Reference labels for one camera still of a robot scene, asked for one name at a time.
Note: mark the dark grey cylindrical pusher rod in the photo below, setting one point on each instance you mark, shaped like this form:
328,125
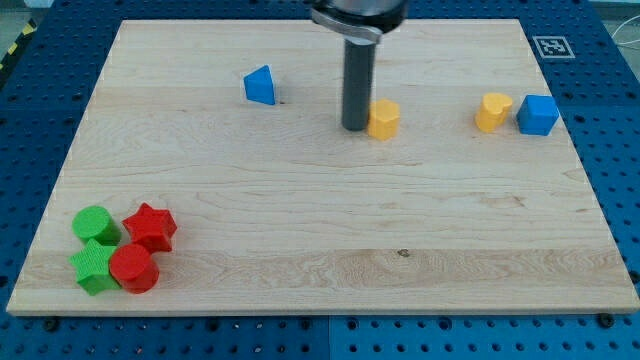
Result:
358,70

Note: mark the black and silver robot flange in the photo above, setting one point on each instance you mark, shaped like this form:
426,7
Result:
366,20

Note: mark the yellow hexagon block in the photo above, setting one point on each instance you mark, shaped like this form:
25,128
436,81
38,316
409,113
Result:
384,118

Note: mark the yellow heart block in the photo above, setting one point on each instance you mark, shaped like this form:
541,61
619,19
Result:
492,111

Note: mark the blue triangle block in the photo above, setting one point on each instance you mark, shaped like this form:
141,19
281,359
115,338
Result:
259,86

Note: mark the white fiducial marker tag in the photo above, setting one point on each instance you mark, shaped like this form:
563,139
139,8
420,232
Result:
553,47

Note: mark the wooden board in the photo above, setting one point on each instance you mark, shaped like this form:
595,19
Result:
281,211

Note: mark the blue cube block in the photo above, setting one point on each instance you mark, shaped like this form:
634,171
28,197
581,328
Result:
537,115

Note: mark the red star block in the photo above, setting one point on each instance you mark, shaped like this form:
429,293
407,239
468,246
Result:
151,228

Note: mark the red cylinder block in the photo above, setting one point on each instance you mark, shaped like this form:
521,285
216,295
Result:
133,267

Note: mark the green cylinder block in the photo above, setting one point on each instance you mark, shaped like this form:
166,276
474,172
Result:
95,222

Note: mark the yellow black hazard tape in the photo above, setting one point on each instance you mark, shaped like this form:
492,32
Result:
17,48

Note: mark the green star block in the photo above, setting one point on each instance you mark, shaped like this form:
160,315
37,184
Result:
92,269

